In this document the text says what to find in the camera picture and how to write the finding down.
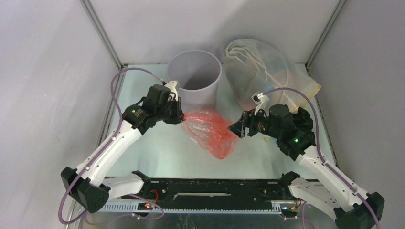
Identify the large translucent plastic bag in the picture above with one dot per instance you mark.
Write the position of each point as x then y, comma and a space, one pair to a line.
253, 67

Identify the left aluminium corner post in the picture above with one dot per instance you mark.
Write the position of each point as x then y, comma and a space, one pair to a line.
105, 39

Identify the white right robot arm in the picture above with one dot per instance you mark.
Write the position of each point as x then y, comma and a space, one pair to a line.
350, 206

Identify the aluminium corner post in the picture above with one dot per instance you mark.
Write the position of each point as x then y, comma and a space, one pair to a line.
105, 39
325, 32

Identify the white plastic trash bin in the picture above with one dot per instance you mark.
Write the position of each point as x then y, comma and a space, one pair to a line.
198, 74

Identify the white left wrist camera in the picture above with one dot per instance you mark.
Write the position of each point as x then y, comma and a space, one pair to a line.
173, 86

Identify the red plastic trash bag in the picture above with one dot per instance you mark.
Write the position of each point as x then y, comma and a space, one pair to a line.
209, 130

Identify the right aluminium corner post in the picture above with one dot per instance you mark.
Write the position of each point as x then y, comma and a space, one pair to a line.
325, 32

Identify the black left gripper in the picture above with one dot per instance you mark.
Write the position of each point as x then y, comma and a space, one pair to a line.
179, 116

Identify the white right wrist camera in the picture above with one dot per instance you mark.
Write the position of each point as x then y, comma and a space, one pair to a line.
261, 100

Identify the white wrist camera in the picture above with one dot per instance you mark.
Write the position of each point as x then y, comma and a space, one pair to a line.
261, 100
173, 86

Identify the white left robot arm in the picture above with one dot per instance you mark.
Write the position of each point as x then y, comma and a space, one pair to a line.
87, 183

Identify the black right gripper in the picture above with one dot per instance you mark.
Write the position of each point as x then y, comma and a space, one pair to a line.
248, 123

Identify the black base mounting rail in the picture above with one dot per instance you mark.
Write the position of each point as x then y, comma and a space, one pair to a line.
216, 194

